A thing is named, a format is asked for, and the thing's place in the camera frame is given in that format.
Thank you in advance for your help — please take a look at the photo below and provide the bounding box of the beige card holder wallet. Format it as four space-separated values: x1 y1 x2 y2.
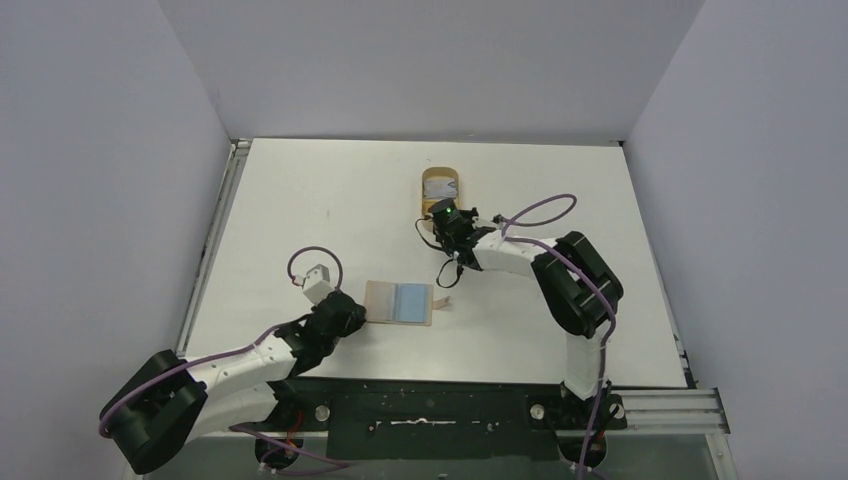
364 280 451 326

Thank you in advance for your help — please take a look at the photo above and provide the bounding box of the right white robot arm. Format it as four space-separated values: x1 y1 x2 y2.
424 193 624 427

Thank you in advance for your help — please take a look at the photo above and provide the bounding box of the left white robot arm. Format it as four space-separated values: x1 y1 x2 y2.
98 290 366 475

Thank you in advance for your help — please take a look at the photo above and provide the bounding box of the beige oval tray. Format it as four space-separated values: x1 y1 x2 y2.
420 166 462 218

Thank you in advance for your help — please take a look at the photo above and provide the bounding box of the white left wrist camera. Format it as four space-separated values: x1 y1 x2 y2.
301 264 335 305

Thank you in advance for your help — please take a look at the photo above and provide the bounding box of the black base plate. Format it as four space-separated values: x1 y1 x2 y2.
250 377 628 465

